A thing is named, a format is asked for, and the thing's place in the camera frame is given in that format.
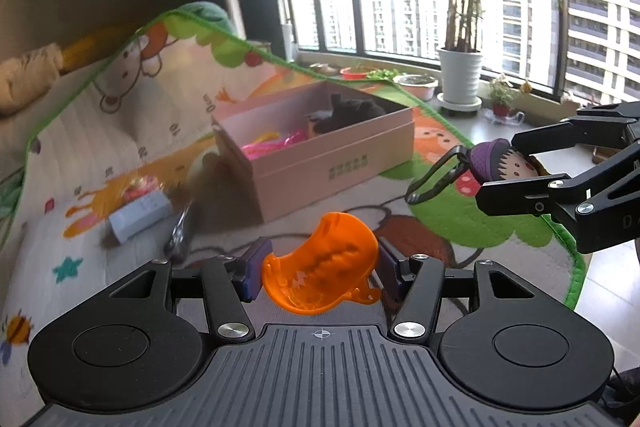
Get cream pillow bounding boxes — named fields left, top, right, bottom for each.
left=0, top=44, right=63, bottom=115

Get pale planter basin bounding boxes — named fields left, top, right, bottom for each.
left=392, top=74, right=440, bottom=100

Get silver metal object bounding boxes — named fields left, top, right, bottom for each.
left=162, top=202, right=198, bottom=260

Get black plush cat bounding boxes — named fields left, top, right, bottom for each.
left=307, top=93, right=388, bottom=135

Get orange plastic dumpling mold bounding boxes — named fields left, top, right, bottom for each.
left=261, top=212, right=383, bottom=315

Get wheeled pot stand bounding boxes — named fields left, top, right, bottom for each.
left=435, top=94, right=483, bottom=115

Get green folded blanket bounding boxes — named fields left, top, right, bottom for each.
left=177, top=1, right=236, bottom=32

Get printed cartoon play mat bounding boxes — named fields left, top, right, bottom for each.
left=0, top=7, right=587, bottom=427

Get small white box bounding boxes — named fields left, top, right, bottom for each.
left=107, top=193, right=173, bottom=244

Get pink plastic toys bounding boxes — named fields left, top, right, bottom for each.
left=241, top=129, right=308, bottom=160

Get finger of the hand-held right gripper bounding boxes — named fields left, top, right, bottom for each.
left=511, top=101, right=640, bottom=156
left=475, top=147, right=640, bottom=254

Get purple-hat doll keychain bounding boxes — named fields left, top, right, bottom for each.
left=405, top=139, right=551, bottom=206

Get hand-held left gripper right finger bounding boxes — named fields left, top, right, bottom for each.
left=378, top=238, right=535, bottom=342

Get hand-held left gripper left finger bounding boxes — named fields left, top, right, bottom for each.
left=107, top=238, right=275, bottom=342

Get small red flower pot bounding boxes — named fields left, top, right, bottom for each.
left=487, top=74, right=526, bottom=122

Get red yellow toy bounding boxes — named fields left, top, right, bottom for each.
left=120, top=174, right=168, bottom=202

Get black window frame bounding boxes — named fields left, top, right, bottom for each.
left=272, top=0, right=640, bottom=102

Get palm in white ribbed pot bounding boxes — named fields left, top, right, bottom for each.
left=435, top=0, right=566, bottom=105

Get yellow sofa cushion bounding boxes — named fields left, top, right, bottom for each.
left=60, top=27, right=136, bottom=68

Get pink cardboard box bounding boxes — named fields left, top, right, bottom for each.
left=211, top=81, right=416, bottom=224

